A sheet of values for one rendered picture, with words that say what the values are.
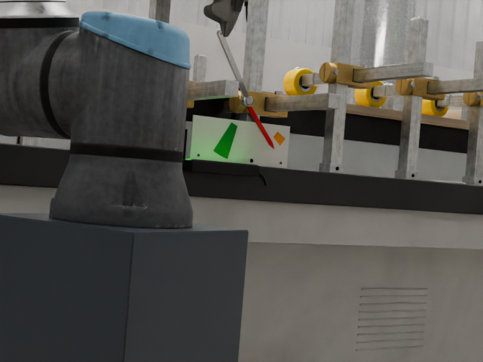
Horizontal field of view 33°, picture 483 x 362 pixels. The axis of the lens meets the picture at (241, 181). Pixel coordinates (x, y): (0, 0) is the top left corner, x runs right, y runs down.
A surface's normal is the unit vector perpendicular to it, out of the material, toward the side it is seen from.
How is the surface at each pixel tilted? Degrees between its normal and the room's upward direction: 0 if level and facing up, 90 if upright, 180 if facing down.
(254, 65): 90
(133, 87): 90
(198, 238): 90
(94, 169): 70
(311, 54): 90
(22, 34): 101
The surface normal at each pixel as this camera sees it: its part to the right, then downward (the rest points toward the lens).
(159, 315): 0.84, 0.07
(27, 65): -0.38, -0.31
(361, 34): -0.69, -0.05
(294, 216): 0.51, 0.04
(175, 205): 0.77, -0.28
